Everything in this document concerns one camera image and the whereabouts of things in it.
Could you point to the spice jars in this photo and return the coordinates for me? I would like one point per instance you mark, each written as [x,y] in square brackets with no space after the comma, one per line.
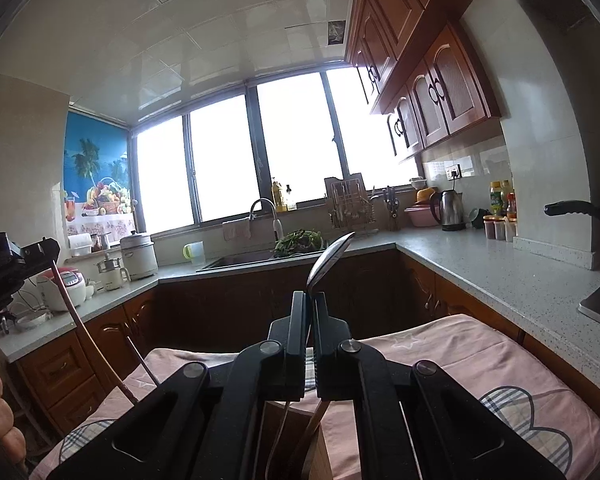
[500,228]

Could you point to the pink tablecloth with plaid hearts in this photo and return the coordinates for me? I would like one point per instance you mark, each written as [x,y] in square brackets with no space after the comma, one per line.
[502,376]

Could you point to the black wok on stove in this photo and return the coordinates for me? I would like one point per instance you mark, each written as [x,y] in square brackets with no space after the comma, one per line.
[572,207]

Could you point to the dish drying rack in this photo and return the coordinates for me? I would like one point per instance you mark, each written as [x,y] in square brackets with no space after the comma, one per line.
[348,203]

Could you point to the upper wooden wall cabinets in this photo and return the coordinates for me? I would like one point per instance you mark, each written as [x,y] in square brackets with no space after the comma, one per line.
[419,70]

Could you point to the wooden utensil holder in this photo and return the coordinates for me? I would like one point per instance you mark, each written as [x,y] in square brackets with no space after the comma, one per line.
[310,444]

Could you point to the red dotted wooden chopstick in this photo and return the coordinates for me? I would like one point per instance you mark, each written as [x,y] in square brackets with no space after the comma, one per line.
[99,361]

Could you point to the kitchen window frame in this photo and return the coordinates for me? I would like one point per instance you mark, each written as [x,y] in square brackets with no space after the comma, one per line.
[284,136]

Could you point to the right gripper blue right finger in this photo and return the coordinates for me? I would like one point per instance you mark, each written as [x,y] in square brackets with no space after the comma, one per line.
[415,421]

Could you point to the lower wooden cabinets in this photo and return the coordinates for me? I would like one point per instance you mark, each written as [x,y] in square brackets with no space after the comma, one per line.
[376,294]

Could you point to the stainless electric kettle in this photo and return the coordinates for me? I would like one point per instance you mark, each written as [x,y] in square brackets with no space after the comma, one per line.
[447,209]

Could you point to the small white electric pot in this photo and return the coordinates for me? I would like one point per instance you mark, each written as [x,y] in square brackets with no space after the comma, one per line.
[112,274]

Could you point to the green leafy vegetables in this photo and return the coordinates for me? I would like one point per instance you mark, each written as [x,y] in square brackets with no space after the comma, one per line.
[299,242]

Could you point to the silver spoon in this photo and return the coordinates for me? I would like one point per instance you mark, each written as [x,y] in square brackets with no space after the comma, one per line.
[327,260]

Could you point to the pink basin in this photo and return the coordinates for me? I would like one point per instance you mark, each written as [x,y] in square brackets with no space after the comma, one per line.
[420,216]

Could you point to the knife block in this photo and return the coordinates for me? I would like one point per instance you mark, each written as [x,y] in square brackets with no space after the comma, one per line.
[393,206]

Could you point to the green handled white jug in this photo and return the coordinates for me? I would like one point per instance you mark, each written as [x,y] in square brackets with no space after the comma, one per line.
[194,252]

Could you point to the beach fruit poster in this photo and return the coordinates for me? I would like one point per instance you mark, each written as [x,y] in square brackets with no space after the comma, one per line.
[97,183]

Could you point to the yellow oil bottle on sill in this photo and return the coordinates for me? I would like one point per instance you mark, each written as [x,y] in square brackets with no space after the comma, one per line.
[283,197]

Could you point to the white tall rice cooker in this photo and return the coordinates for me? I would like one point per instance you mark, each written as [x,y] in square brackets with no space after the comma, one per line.
[139,257]

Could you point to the grey speckled countertop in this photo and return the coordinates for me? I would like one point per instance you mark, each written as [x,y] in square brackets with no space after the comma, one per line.
[538,294]

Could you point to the chrome kitchen faucet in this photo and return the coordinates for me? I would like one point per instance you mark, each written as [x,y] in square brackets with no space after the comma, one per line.
[263,207]

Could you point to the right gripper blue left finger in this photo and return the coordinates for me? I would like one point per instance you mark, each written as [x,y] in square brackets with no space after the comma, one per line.
[201,422]

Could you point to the condiment bottles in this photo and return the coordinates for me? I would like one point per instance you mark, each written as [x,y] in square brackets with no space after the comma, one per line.
[503,199]

